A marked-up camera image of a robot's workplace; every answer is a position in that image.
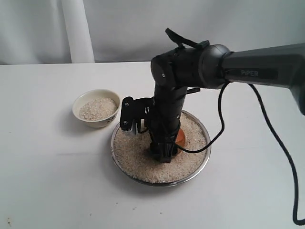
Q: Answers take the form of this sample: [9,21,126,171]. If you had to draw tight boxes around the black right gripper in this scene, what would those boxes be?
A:
[149,83,187,163]

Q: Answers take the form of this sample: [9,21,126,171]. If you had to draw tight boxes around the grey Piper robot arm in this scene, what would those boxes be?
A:
[147,41,305,163]

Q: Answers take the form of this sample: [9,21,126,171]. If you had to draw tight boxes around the rice pile in plate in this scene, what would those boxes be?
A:
[113,112,207,184]

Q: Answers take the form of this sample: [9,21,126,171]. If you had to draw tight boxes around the round metal rice plate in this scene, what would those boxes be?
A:
[111,110,212,187]

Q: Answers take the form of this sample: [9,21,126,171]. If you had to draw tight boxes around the white rice grains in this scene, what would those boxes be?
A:
[79,97,118,121]

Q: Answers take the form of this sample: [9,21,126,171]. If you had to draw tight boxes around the small cream ceramic bowl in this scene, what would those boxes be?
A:
[72,89,121,128]

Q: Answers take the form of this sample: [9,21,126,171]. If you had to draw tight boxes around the white backdrop curtain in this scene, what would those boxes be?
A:
[0,0,305,64]

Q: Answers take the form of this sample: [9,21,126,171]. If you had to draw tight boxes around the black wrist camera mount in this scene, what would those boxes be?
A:
[120,96,153,135]

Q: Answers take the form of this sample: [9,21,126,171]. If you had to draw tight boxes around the black camera cable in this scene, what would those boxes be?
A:
[133,80,305,219]

